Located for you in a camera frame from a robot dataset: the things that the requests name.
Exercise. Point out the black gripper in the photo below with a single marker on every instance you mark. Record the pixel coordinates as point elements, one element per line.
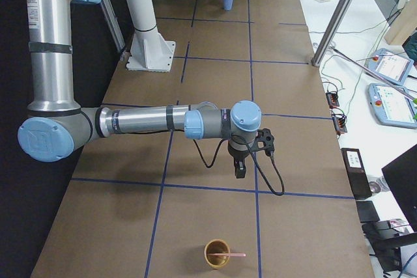
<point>237,154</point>

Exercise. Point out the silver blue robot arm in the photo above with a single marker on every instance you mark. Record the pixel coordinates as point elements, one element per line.
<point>58,125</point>

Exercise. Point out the gold cup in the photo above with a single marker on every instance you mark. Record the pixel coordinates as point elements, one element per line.
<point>216,246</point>

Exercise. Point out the pink chopstick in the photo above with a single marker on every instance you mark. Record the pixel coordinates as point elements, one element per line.
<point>227,254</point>

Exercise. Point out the lower orange connector block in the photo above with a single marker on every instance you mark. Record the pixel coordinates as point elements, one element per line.
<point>339,124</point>

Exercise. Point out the orange connector block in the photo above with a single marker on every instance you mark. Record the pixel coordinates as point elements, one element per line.
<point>339,124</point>
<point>332,99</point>

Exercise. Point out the upper orange connector block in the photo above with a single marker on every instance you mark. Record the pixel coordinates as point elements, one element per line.
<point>332,99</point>

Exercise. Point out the black box with label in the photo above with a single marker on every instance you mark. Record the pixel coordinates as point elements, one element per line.
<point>356,173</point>

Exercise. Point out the black monitor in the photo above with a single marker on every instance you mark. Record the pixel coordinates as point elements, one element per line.
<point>400,175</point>

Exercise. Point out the lower teach pendant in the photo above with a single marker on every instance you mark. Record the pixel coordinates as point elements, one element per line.
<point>390,107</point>

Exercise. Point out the teach pendant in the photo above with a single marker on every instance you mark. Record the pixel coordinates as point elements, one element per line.
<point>395,67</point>
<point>390,107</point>

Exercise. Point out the black device on table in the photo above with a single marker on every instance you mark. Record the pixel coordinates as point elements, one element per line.
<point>391,240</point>

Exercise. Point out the upper teach pendant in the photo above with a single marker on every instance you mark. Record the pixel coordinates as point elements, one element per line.
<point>395,67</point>

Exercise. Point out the wooden board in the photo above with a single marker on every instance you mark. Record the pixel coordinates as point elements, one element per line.
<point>403,26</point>

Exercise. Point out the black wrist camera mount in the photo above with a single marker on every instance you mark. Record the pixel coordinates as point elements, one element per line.
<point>264,141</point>

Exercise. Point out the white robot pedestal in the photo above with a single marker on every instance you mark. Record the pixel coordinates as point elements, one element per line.
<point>149,50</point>

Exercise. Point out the aluminium frame post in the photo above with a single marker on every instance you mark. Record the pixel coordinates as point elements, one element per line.
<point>330,32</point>

